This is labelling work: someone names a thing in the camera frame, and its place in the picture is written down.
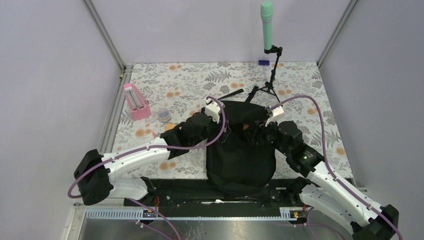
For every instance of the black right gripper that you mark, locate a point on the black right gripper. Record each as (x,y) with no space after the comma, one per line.
(263,126)

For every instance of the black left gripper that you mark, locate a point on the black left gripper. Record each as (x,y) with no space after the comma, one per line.
(216,128)

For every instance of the small clear round container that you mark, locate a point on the small clear round container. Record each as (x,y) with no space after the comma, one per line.
(163,115)

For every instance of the black student backpack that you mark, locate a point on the black student backpack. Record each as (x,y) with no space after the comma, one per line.
(241,162)

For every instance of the orange spiral notebook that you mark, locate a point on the orange spiral notebook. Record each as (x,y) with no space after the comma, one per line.
(170,126)

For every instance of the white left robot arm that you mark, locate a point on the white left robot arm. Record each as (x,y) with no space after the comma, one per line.
(100,176)

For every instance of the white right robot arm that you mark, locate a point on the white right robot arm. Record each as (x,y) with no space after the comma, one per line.
(322,188)

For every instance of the black microphone tripod stand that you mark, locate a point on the black microphone tripod stand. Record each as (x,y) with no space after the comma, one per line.
(269,85)

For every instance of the floral table mat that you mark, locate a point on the floral table mat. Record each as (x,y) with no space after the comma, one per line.
(182,87)

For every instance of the small blue block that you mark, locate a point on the small blue block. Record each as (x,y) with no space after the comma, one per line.
(263,62)

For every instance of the mint green microphone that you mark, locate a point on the mint green microphone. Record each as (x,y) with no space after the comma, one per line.
(266,14)

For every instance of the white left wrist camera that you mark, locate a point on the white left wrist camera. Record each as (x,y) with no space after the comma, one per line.
(213,109)

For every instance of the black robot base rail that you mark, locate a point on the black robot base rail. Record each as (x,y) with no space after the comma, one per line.
(199,198)

